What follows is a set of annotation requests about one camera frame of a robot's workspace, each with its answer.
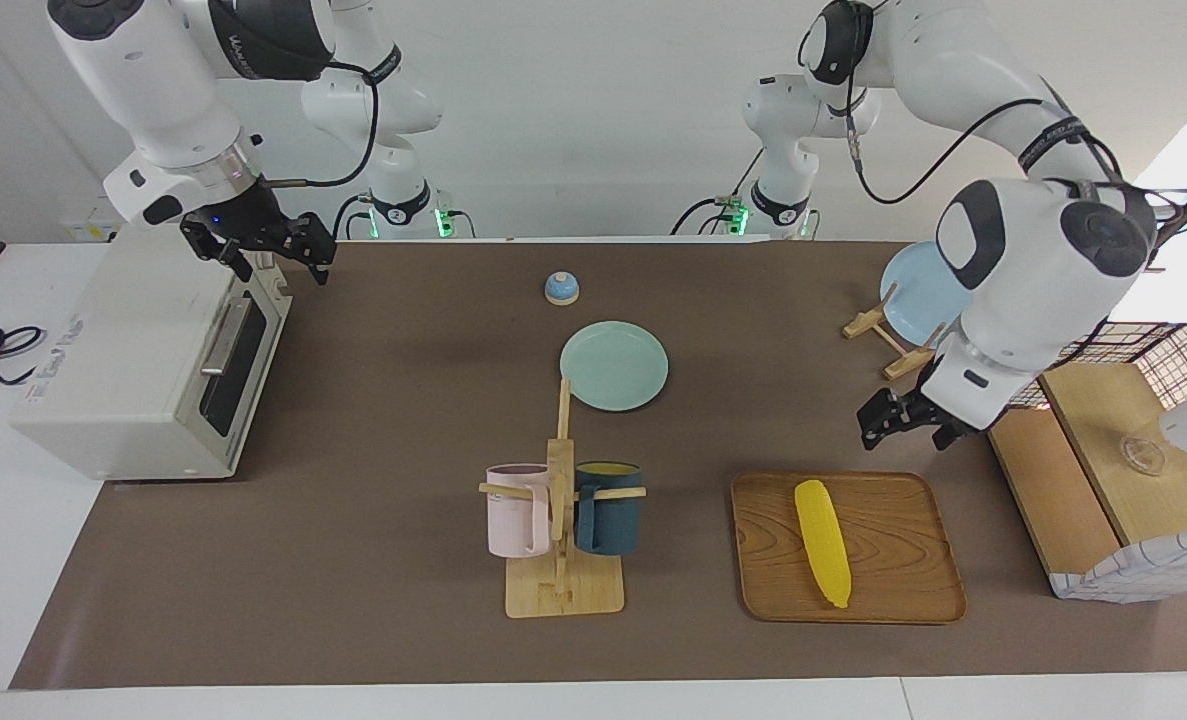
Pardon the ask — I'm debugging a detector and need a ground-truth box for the glass oven door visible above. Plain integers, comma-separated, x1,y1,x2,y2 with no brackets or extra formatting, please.
191,280,292,443

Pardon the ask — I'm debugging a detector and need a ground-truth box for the yellow corn cob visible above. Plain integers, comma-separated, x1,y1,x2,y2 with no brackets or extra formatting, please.
793,479,853,609

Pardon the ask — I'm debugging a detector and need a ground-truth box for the pale green plate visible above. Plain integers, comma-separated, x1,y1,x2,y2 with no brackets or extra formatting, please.
559,320,671,412

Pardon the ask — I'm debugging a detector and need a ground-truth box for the cream toaster oven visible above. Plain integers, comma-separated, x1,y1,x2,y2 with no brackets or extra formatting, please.
10,225,294,482

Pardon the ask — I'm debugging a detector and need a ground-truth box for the wooden plate rack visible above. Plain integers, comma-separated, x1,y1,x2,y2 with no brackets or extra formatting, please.
841,305,959,382

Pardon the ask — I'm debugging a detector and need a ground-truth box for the wooden tray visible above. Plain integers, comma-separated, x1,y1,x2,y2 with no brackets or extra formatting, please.
730,470,968,626

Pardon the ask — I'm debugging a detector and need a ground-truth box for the light blue plate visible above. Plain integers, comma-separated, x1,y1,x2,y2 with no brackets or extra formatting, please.
879,240,976,350

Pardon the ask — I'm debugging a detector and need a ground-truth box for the clear glass piece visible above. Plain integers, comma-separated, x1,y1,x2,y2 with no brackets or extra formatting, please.
1118,435,1167,477

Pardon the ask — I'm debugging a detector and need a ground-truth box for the brown table mat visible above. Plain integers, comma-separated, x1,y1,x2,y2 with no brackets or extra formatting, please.
8,240,1187,691

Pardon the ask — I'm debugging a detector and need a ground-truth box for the dark teal mug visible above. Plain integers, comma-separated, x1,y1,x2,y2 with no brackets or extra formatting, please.
573,460,644,557

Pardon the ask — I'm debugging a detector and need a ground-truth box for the pink mug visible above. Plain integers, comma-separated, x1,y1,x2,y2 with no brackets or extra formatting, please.
485,463,554,559

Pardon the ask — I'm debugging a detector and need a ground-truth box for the wooden mug tree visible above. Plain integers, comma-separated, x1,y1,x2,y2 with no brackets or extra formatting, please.
478,378,648,619

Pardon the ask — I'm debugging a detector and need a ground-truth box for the black base cable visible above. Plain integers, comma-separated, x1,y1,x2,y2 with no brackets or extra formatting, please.
331,193,374,241
668,150,766,237

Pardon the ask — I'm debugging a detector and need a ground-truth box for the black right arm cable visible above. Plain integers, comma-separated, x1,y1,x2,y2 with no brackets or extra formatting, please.
251,55,379,191

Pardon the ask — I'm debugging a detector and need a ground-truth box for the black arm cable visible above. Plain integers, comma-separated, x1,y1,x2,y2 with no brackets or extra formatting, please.
843,95,1154,207
251,55,379,191

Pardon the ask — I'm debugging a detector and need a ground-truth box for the wire basket with wooden shelves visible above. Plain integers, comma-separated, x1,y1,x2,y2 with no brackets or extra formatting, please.
978,320,1187,604

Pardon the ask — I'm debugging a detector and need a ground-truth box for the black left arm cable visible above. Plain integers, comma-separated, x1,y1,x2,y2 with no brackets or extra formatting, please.
843,95,1154,207

